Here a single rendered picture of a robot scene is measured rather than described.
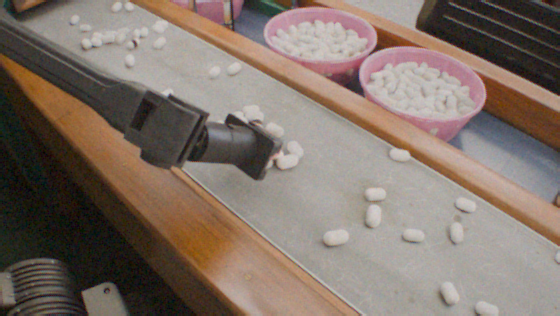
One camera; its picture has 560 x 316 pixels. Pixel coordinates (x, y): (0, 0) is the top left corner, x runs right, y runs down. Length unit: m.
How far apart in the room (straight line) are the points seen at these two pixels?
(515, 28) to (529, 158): 0.55
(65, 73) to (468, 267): 0.61
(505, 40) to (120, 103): 0.44
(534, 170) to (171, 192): 0.71
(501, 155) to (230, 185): 0.56
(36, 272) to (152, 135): 0.25
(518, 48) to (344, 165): 0.39
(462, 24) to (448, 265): 0.34
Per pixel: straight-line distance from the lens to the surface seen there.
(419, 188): 0.77
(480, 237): 0.73
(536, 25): 0.51
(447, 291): 0.64
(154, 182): 0.73
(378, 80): 0.99
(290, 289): 0.59
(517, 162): 1.00
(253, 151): 0.65
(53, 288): 0.64
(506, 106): 1.07
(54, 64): 0.61
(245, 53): 1.01
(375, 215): 0.68
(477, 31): 0.51
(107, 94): 0.57
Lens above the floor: 1.28
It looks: 44 degrees down
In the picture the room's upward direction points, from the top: straight up
